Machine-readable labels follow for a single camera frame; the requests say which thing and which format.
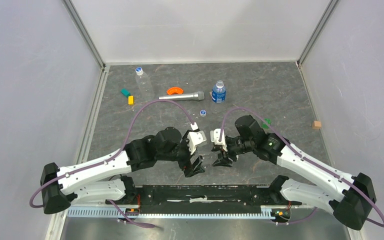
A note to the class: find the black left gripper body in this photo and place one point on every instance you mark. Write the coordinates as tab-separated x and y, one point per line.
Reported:
184	156

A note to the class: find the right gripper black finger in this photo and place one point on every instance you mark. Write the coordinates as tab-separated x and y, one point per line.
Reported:
220	162
232	158

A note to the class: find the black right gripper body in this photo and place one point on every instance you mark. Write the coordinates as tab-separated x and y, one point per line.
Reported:
235	146

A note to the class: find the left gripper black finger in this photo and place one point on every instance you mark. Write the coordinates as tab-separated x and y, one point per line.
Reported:
197	167
188	171

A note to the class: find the blue-white Pocari bottle cap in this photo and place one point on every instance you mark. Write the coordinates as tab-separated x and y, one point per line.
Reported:
203	113

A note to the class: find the blue labelled Pocari bottle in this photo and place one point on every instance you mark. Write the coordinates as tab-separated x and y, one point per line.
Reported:
218	94

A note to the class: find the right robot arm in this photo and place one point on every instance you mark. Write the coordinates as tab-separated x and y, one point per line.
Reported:
349	198

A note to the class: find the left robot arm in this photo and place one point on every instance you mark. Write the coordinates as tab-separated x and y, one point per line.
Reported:
104	178

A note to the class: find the clear bottle with blue-white cap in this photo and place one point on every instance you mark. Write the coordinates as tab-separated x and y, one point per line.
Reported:
144	84

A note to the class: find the green toy brick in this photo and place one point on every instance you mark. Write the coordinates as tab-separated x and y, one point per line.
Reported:
266	123

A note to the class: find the silver microphone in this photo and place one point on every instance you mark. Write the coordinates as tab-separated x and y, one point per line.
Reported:
195	96

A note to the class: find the orange curved pipe piece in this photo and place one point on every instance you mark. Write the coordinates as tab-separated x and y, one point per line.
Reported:
175	91

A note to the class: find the yellow rectangular block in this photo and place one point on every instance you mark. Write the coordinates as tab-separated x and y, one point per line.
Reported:
131	100

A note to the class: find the teal rectangular block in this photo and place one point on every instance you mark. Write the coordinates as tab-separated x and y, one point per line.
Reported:
125	92

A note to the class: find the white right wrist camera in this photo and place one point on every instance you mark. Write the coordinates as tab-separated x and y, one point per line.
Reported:
217	137

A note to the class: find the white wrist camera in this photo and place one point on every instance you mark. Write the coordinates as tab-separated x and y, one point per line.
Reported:
195	137
217	137

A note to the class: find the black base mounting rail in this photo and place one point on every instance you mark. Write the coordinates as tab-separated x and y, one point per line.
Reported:
203	199

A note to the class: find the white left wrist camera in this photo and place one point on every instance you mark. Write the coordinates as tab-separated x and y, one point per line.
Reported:
195	137

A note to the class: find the brown cube near right wall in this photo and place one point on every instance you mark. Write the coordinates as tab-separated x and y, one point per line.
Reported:
316	125

